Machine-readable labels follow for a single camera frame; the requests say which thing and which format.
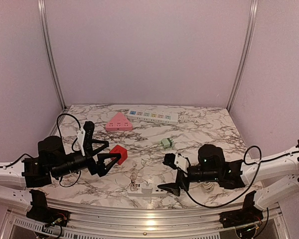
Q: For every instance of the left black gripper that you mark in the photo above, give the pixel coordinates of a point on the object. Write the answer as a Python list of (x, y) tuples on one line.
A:
[(99, 168)]

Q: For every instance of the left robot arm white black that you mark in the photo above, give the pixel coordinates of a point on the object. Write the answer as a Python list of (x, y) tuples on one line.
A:
[(21, 180)]

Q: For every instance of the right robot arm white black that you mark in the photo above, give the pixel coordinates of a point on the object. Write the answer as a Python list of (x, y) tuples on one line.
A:
[(212, 167)]

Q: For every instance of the right aluminium frame post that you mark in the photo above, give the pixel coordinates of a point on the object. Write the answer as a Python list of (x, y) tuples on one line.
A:
[(245, 53)]

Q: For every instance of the aluminium front rail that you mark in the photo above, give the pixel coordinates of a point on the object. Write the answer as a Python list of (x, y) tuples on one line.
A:
[(97, 222)]

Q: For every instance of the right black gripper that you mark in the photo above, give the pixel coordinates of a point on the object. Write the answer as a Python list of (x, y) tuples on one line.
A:
[(174, 187)]

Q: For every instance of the green plug adapter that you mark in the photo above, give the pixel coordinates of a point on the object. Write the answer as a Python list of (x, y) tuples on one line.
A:
[(167, 143)]

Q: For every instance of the aluminium frame post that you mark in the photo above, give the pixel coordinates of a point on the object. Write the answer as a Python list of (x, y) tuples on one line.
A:
[(49, 52), (245, 53)]

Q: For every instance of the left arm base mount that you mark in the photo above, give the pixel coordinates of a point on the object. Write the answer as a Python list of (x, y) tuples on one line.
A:
[(49, 223)]

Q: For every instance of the white charger plug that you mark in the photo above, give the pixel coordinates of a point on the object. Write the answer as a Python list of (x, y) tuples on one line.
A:
[(147, 188)]

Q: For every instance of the pink triangular power socket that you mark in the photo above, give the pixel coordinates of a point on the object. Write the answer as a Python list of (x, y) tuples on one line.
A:
[(119, 123)]

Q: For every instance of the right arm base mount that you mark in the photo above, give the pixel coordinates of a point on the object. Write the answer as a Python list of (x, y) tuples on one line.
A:
[(245, 223)]

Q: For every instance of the left aluminium frame post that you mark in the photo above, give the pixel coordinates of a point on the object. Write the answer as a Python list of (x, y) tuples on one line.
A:
[(49, 52)]

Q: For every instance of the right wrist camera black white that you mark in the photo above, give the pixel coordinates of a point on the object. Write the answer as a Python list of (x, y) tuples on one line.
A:
[(176, 161)]

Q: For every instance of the long white colourful power strip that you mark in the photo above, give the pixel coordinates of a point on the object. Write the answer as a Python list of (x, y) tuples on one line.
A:
[(153, 116)]

